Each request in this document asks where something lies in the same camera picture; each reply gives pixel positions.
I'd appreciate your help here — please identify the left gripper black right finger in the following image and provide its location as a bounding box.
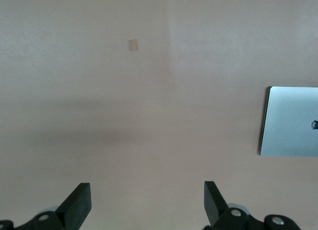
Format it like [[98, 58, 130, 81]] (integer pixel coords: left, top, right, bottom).
[[203, 181, 250, 230]]

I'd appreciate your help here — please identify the brown table cover sheet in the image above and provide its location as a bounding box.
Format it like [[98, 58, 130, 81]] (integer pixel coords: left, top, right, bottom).
[[0, 0, 318, 230]]

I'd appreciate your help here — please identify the grey laptop with black keyboard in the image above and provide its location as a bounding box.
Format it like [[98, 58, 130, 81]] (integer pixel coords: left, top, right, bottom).
[[259, 85, 318, 157]]

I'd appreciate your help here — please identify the small brown tape patch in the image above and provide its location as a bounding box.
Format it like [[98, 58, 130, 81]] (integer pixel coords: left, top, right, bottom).
[[127, 39, 139, 53]]

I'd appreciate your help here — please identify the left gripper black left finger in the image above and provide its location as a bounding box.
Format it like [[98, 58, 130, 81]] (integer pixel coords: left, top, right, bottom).
[[14, 182, 92, 230]]

